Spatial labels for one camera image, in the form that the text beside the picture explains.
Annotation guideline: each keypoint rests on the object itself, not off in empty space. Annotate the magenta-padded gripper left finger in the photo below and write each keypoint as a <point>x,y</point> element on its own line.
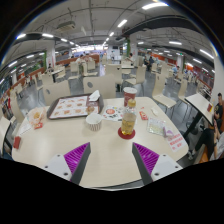
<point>75,158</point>

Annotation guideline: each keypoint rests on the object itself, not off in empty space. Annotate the ceiling air conditioner unit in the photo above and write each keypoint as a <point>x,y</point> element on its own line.
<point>65,26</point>

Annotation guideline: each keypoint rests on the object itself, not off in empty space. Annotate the red paper cup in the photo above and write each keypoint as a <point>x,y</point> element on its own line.
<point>130,96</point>

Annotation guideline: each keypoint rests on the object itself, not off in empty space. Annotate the group of ceiling lights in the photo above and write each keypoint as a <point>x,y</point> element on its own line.
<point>155,5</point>

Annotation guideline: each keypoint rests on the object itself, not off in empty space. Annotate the white ribbed paper cup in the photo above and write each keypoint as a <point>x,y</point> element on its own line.
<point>94,123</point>

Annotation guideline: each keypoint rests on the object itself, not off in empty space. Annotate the red sauce packet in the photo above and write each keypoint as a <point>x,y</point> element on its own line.
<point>143,115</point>

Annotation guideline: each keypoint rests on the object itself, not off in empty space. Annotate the white neighbouring table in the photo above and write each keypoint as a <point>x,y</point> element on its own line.
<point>3,128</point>
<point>198,103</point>

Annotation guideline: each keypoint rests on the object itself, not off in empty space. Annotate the crumpled food wrapper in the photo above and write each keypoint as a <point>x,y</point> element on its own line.
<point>36,116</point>

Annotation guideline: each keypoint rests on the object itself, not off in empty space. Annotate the printed paper tray liner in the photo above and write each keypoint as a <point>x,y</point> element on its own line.
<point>68,106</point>

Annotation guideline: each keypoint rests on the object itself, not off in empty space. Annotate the small red card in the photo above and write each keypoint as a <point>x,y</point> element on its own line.
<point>17,142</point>

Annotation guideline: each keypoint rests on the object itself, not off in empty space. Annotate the group of beige chairs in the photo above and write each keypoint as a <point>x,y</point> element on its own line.
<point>73,66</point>

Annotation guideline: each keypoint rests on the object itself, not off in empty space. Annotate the flat round red coaster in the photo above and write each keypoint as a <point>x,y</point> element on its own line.
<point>132,136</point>

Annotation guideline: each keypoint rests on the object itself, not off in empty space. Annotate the crumpled white tissue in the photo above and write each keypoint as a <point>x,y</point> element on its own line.
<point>155,111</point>

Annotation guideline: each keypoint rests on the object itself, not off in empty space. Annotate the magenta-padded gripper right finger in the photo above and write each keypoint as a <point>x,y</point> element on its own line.
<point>148,159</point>

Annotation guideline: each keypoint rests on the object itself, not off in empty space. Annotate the white paper receipt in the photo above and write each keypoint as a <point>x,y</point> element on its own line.
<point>24,126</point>

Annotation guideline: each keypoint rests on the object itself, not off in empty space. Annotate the person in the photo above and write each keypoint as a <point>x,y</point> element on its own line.
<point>220,146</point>
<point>218,111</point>

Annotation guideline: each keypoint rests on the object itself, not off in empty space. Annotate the small red table sign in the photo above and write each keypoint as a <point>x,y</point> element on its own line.
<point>209,107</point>

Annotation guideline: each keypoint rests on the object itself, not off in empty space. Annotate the clear yellow-capped drink bottle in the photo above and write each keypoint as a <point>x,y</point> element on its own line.
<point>128,121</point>

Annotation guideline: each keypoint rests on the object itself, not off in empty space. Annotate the white red-printed table label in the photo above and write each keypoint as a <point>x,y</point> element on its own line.
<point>176,141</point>

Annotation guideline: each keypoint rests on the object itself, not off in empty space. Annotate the white paper napkin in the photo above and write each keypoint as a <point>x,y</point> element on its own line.
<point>94,96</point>

